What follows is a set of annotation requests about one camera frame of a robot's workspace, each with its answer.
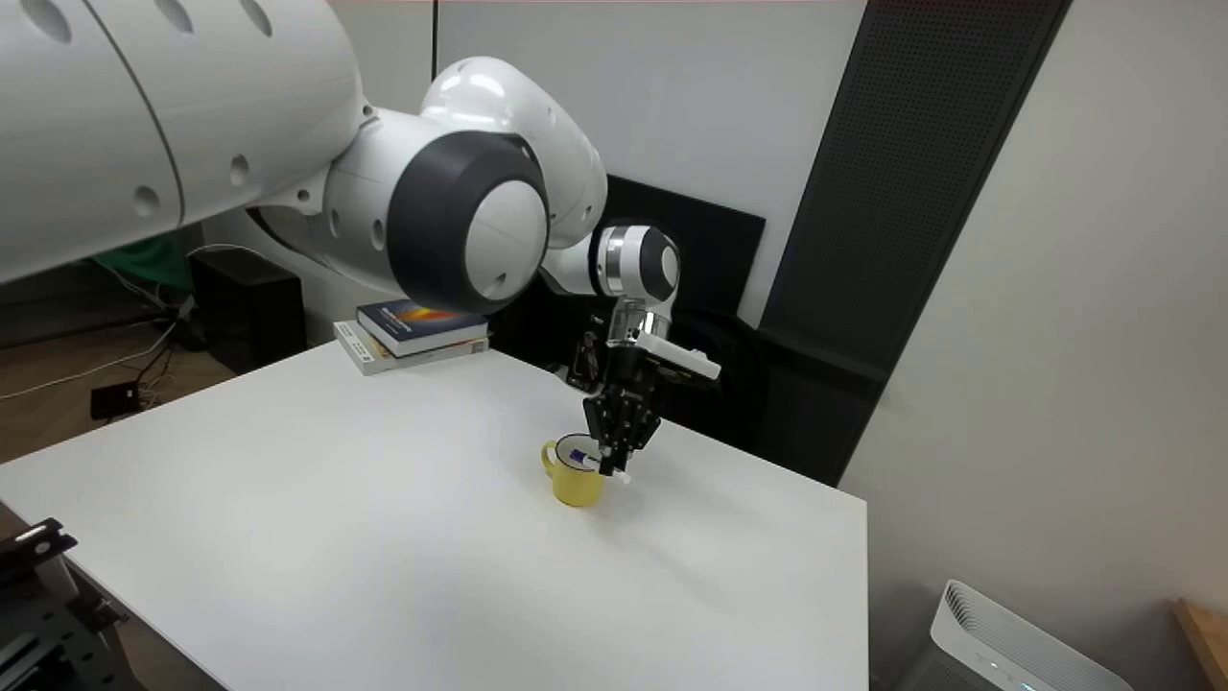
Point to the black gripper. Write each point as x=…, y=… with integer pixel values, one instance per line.
x=620, y=379

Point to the white marker with blue cap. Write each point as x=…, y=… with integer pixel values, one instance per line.
x=579, y=450

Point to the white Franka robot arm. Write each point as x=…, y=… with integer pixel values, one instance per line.
x=256, y=155

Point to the yellow enamel cup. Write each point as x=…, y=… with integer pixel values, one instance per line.
x=576, y=485

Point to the large black panel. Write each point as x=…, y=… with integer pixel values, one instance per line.
x=715, y=270

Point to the stack of books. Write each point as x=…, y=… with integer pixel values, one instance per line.
x=386, y=349

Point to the dark grey pillar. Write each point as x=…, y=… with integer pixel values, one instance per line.
x=895, y=192

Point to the black speaker box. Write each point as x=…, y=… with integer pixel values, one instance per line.
x=252, y=314

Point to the white bin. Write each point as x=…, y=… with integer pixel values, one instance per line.
x=999, y=648

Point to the small black floor box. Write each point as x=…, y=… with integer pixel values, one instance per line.
x=118, y=395

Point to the green cloth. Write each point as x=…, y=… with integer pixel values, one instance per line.
x=138, y=270

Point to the wooden side table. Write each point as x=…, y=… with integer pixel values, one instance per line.
x=1209, y=648

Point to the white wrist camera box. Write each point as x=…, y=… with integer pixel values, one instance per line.
x=678, y=354

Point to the black metal clamp mount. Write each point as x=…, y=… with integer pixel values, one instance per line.
x=43, y=628

